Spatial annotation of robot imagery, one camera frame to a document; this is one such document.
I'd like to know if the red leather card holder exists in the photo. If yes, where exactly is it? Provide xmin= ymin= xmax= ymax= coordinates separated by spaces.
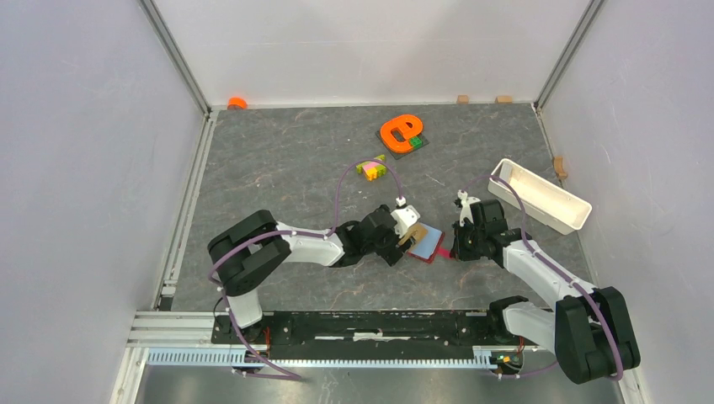
xmin=408 ymin=223 xmax=450 ymax=263

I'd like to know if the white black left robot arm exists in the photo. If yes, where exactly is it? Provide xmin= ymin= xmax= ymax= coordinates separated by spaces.
xmin=207 ymin=205 xmax=420 ymax=343

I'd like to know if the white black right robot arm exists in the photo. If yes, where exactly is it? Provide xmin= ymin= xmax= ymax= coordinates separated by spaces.
xmin=450 ymin=196 xmax=642 ymax=384

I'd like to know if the colourful block stack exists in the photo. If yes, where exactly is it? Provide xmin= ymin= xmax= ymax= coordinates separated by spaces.
xmin=355 ymin=154 xmax=387 ymax=181

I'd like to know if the white plastic tray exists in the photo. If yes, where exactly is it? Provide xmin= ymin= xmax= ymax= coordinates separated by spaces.
xmin=488 ymin=158 xmax=592 ymax=235

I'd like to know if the green small block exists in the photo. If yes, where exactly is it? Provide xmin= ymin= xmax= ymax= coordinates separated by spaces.
xmin=409 ymin=137 xmax=424 ymax=149

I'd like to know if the wooden curved piece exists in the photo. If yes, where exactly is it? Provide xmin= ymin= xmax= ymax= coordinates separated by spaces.
xmin=552 ymin=156 xmax=568 ymax=181

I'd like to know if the orange letter e shape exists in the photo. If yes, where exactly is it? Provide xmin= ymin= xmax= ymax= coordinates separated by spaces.
xmin=376 ymin=114 xmax=426 ymax=159

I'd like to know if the orange round cap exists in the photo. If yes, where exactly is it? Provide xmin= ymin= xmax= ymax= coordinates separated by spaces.
xmin=226 ymin=97 xmax=248 ymax=110

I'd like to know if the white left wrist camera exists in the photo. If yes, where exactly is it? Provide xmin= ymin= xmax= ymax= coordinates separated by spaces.
xmin=390 ymin=196 xmax=420 ymax=237

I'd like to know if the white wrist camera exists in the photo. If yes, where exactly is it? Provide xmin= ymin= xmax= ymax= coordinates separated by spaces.
xmin=390 ymin=196 xmax=420 ymax=237
xmin=455 ymin=190 xmax=481 ymax=227

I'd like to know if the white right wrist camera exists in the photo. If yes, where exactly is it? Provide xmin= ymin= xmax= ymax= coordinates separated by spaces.
xmin=455 ymin=190 xmax=481 ymax=227

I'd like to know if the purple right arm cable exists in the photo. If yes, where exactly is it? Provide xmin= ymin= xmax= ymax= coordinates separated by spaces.
xmin=462 ymin=174 xmax=626 ymax=381

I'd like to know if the dark square base plate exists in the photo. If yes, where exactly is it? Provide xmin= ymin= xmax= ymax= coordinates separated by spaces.
xmin=375 ymin=130 xmax=429 ymax=160

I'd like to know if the grey slotted cable duct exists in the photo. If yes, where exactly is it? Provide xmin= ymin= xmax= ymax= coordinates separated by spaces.
xmin=146 ymin=348 xmax=495 ymax=370

